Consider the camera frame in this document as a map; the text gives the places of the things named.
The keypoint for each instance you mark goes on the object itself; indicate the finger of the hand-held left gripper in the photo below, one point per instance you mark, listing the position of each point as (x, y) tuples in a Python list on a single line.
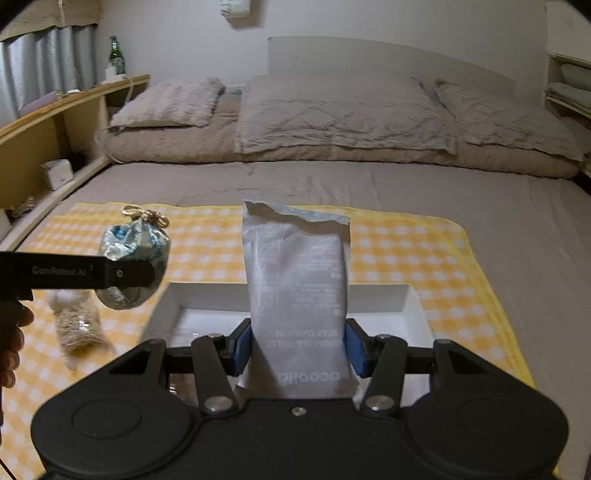
[(131, 274)]

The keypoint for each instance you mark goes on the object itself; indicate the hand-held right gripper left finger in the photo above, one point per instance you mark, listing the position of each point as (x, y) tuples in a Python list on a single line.
[(242, 348)]

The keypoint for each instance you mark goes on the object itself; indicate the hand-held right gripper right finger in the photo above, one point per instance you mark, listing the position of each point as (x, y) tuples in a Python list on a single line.
[(354, 350)]

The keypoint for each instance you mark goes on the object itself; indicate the white shallow cardboard box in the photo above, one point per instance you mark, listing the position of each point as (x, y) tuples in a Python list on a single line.
[(207, 300)]

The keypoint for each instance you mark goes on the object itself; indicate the grey plastic packet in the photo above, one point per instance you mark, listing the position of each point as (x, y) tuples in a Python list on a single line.
[(295, 277)]

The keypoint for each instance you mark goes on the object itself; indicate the person's left hand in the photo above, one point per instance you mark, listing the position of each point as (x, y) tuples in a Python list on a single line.
[(11, 350)]

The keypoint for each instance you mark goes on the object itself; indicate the clear bag of rubber bands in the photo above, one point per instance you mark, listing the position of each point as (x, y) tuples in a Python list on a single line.
[(78, 330)]

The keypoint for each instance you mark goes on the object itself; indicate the white board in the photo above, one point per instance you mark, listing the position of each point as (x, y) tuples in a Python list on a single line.
[(3, 226)]

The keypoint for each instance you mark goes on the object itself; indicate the white tissue box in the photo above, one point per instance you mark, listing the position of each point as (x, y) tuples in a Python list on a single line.
[(57, 175)]

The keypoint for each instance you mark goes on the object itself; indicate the yellow checked cloth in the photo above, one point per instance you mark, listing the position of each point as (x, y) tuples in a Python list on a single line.
[(415, 258)]

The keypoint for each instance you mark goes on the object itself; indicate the beige mattress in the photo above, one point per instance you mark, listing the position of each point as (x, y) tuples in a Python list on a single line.
[(175, 147)]

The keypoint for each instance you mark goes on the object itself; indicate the wooden shelf unit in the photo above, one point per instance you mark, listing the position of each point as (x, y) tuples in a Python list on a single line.
[(85, 124)]

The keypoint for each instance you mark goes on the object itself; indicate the grey bed sheet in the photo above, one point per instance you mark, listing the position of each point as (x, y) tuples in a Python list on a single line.
[(415, 194)]

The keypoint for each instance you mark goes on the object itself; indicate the purple flat box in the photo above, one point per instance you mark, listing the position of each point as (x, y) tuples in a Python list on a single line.
[(39, 100)]

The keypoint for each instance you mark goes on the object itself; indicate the fluffy beige pillow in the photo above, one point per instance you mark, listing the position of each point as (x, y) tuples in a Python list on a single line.
[(171, 101)]

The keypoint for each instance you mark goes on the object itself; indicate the white charger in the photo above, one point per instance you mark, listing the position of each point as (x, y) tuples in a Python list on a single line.
[(113, 74)]

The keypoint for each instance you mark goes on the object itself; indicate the grey curtain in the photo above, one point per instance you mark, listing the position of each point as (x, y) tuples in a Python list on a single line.
[(41, 60)]

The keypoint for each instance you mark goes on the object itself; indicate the green glass bottle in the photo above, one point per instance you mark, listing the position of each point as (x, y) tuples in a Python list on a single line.
[(116, 57)]

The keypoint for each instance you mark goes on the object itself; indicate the middle beige pillow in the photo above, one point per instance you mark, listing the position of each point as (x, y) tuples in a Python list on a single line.
[(341, 115)]

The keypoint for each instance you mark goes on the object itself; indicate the beige printed valance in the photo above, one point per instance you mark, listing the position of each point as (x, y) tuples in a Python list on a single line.
[(55, 18)]

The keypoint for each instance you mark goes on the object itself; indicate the quilted beige pillow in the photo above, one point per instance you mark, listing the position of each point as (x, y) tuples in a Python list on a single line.
[(503, 115)]

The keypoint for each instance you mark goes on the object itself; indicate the white hanging bag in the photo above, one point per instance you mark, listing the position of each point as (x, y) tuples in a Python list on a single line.
[(235, 5)]

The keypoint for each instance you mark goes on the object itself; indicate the folded light bedding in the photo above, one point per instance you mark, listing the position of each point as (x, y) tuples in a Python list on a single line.
[(572, 90)]

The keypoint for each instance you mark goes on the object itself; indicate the white shelf unit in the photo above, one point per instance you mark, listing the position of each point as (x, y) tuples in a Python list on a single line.
[(568, 27)]

